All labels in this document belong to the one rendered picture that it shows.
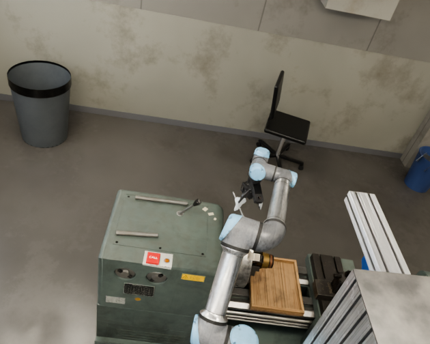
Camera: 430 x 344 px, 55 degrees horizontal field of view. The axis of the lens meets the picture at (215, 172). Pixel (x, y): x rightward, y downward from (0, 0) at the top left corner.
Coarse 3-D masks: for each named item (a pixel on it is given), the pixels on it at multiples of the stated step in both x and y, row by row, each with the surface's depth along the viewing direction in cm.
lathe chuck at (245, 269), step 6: (252, 252) 212; (246, 258) 211; (246, 264) 211; (252, 264) 212; (240, 270) 211; (246, 270) 211; (240, 276) 212; (246, 276) 213; (240, 282) 215; (246, 282) 215
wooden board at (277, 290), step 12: (276, 264) 253; (288, 264) 254; (252, 276) 240; (264, 276) 244; (276, 276) 246; (288, 276) 247; (252, 288) 234; (264, 288) 238; (276, 288) 239; (288, 288) 241; (300, 288) 240; (252, 300) 228; (264, 300) 232; (276, 300) 233; (288, 300) 235; (300, 300) 234; (276, 312) 228; (288, 312) 228; (300, 312) 228
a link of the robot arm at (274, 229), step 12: (276, 168) 191; (276, 180) 188; (288, 180) 187; (276, 192) 180; (288, 192) 182; (276, 204) 175; (276, 216) 169; (264, 228) 161; (276, 228) 163; (264, 240) 159; (276, 240) 162
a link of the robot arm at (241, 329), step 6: (240, 324) 161; (228, 330) 160; (234, 330) 158; (240, 330) 159; (246, 330) 160; (252, 330) 161; (228, 336) 158; (234, 336) 157; (240, 336) 157; (246, 336) 158; (252, 336) 159; (228, 342) 157; (234, 342) 156; (240, 342) 156; (246, 342) 157; (252, 342) 157; (258, 342) 159
